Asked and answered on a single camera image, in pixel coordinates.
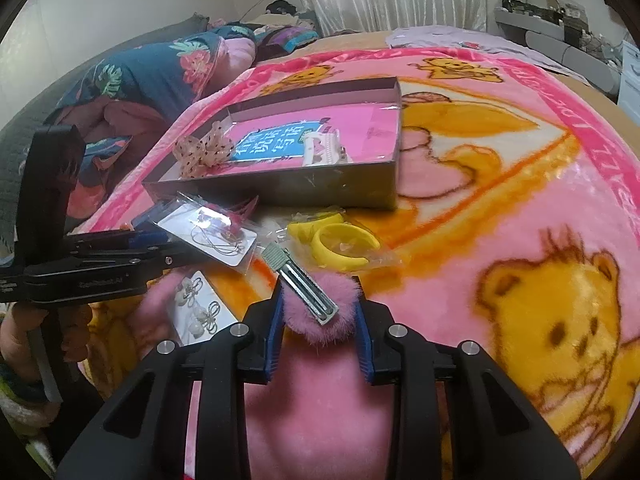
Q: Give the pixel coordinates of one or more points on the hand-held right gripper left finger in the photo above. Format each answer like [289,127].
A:
[274,332]

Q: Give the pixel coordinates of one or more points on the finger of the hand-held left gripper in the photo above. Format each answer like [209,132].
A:
[172,259]
[142,240]

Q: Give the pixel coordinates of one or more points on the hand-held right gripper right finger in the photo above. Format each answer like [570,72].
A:
[364,345]

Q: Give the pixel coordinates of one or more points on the blue box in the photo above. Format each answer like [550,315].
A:
[145,217]

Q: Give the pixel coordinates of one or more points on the pink pompom hair clip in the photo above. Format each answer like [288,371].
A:
[320,317]

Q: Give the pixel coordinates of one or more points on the pearl earring card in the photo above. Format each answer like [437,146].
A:
[200,310]

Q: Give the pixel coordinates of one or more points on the shallow pink tray box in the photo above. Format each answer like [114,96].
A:
[280,190]

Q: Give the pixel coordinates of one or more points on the person's left forearm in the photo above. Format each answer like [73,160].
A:
[20,405]

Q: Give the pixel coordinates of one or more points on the person's left hand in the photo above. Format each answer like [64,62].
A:
[75,332]

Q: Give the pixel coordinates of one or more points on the pink plush cloth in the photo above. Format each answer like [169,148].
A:
[320,420]

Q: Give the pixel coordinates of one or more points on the dotted mesh hair bow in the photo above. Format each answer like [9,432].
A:
[202,150]

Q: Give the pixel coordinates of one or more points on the blue floral quilt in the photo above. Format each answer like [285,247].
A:
[145,70]

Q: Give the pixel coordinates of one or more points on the white hair clip packet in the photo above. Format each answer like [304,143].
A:
[325,147]

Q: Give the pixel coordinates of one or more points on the pink bear printed blanket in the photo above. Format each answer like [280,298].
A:
[500,185]

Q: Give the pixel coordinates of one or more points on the pink book with blue label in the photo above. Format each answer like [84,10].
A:
[350,130]

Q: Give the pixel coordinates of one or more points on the grey pillow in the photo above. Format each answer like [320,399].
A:
[192,22]

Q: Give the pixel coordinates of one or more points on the purple patterned pillow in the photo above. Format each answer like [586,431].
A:
[292,37]

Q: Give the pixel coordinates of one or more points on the lilac cloth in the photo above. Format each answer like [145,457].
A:
[450,40]

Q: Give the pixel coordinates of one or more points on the grey desk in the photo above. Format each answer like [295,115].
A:
[550,35]

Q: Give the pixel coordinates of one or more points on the white drawer cabinet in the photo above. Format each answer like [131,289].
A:
[631,75]

